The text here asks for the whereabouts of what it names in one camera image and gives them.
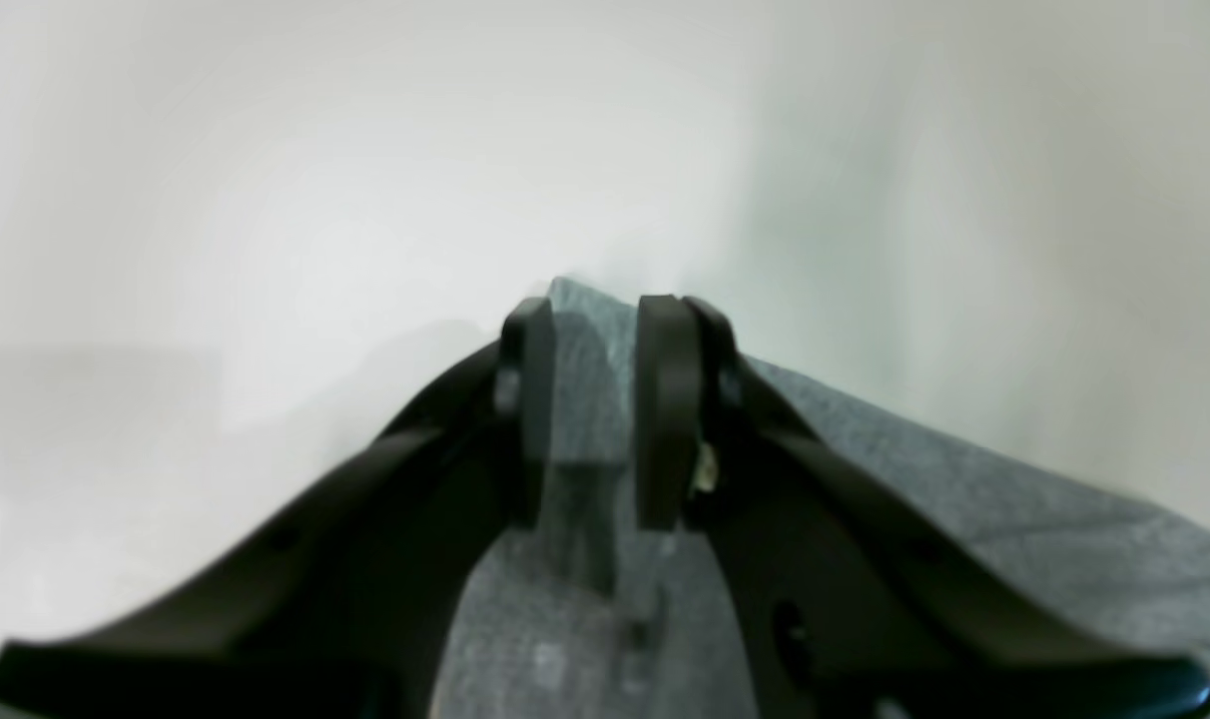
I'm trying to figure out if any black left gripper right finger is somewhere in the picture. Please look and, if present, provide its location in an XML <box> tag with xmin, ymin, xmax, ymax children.
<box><xmin>633</xmin><ymin>297</ymin><xmax>1210</xmax><ymax>718</ymax></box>

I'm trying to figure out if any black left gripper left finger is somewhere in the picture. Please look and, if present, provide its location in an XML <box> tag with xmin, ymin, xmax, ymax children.
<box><xmin>0</xmin><ymin>299</ymin><xmax>557</xmax><ymax>718</ymax></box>

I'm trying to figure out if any grey T-shirt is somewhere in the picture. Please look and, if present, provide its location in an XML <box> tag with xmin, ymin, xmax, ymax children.
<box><xmin>433</xmin><ymin>278</ymin><xmax>1210</xmax><ymax>718</ymax></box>

